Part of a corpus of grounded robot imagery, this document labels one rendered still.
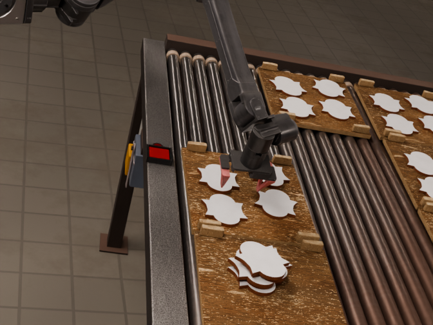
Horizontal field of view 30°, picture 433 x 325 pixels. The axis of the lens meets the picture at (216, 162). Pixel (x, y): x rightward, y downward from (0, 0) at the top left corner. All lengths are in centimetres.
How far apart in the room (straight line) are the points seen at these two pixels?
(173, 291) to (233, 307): 14
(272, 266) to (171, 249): 26
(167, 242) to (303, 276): 35
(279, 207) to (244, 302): 42
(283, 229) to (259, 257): 25
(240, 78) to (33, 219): 180
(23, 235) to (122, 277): 46
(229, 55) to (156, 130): 59
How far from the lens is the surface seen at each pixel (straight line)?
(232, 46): 201
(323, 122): 281
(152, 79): 282
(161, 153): 237
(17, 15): 185
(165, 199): 220
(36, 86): 463
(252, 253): 196
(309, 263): 209
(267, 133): 194
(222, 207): 216
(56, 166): 394
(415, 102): 319
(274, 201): 226
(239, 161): 200
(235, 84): 197
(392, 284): 219
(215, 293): 190
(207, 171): 230
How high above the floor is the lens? 213
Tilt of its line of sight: 30 degrees down
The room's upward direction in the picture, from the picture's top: 15 degrees clockwise
